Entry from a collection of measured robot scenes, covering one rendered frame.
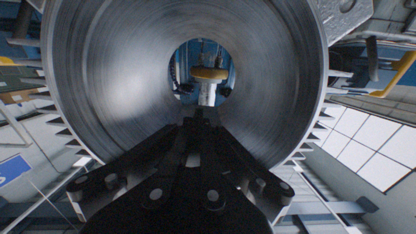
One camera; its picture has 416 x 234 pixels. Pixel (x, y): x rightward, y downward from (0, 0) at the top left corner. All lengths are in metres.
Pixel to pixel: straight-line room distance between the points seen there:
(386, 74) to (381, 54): 0.08
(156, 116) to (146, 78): 0.05
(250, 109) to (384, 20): 0.53
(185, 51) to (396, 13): 0.74
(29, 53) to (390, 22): 1.10
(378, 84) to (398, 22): 0.21
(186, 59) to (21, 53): 0.58
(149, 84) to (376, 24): 0.62
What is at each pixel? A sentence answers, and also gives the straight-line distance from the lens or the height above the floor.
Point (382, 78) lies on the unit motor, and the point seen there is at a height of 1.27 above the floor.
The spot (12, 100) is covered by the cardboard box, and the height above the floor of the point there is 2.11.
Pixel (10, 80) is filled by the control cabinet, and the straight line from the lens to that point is 3.71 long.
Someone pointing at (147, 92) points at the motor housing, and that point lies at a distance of 0.18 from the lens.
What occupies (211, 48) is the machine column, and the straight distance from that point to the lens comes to 0.75.
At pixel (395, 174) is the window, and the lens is 6.23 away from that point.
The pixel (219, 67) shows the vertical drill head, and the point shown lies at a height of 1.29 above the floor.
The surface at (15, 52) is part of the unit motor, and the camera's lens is 0.73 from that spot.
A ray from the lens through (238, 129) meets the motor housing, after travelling 0.16.
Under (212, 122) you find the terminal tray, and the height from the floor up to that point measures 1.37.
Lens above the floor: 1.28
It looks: 26 degrees up
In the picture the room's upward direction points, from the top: 175 degrees counter-clockwise
